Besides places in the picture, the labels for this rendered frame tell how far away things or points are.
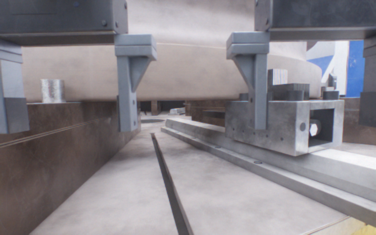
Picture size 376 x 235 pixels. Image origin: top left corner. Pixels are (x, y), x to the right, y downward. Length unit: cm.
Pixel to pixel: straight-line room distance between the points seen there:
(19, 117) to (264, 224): 64
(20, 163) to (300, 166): 98
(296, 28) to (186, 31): 95
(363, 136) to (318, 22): 184
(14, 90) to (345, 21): 36
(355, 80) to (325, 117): 428
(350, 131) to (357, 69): 341
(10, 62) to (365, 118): 41
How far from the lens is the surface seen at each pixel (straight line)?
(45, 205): 81
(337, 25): 25
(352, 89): 534
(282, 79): 110
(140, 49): 21
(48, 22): 24
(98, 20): 22
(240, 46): 21
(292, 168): 97
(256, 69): 21
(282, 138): 86
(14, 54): 30
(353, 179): 87
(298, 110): 82
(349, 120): 202
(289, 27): 22
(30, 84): 109
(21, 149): 70
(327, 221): 78
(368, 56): 30
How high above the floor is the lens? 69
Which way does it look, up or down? 6 degrees down
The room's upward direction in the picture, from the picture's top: 1 degrees counter-clockwise
